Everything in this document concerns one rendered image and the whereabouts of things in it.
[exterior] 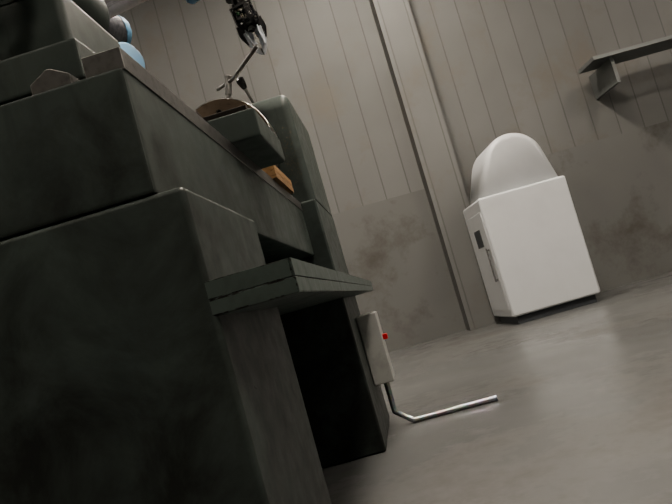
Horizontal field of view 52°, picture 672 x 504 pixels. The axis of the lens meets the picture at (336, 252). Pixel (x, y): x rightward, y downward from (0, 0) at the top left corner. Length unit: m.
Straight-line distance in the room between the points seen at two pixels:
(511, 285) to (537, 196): 0.71
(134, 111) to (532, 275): 4.77
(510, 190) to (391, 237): 1.22
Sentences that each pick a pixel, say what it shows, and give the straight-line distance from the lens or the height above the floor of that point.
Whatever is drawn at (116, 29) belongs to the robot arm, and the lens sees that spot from 2.57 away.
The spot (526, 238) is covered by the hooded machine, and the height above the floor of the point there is 0.61.
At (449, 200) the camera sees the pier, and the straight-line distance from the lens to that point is 6.08.
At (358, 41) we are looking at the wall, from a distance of 6.58.
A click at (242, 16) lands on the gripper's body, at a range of 2.26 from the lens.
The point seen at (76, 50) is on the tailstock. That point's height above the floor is 0.90.
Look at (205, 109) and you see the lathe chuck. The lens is 2.30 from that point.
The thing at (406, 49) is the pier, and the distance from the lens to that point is 6.38.
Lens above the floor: 0.49
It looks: 4 degrees up
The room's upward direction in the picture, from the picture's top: 16 degrees counter-clockwise
